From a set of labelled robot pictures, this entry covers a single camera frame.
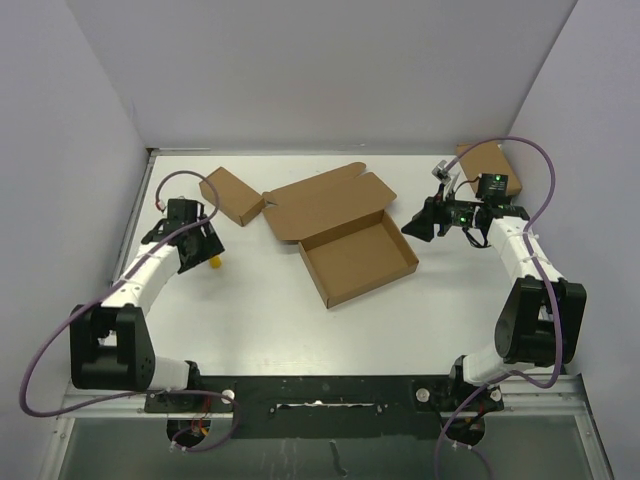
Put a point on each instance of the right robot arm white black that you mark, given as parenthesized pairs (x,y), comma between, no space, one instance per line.
(540,322)

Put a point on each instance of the small yellow object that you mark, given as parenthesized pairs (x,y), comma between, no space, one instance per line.
(215,262)

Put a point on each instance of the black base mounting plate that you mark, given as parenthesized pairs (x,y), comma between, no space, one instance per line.
(330,407)

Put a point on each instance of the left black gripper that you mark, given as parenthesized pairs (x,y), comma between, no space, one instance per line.
(210,247)

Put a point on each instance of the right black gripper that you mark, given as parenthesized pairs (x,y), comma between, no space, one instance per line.
(422,224)

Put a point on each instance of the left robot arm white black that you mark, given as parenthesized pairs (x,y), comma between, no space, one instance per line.
(110,343)

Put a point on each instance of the aluminium frame rail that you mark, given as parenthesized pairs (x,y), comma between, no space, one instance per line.
(539,434)

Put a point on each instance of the small closed cardboard box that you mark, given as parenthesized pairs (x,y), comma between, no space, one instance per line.
(237,200)

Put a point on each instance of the large cardboard box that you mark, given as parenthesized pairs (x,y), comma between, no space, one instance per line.
(347,240)

